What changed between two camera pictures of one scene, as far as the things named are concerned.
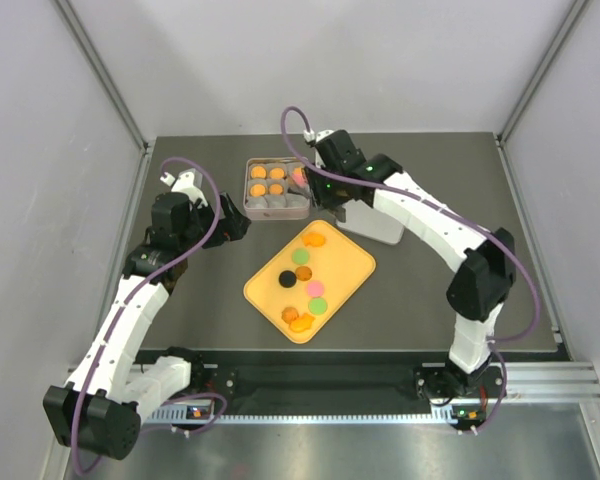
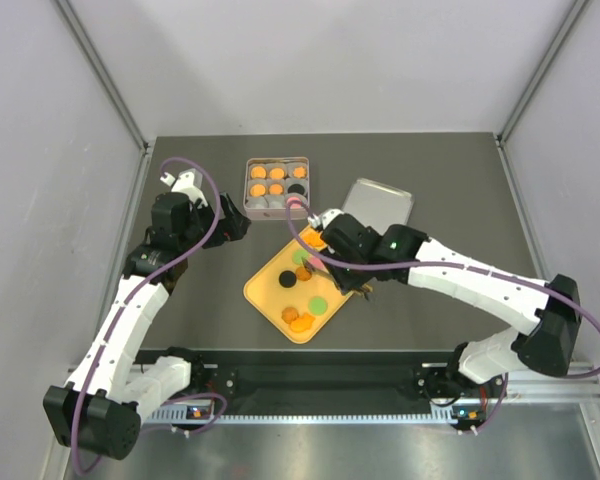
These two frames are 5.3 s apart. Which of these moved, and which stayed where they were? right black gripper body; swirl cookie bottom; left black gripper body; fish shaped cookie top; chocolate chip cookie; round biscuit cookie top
Moved: right black gripper body
Stayed: round biscuit cookie top; left black gripper body; chocolate chip cookie; swirl cookie bottom; fish shaped cookie top
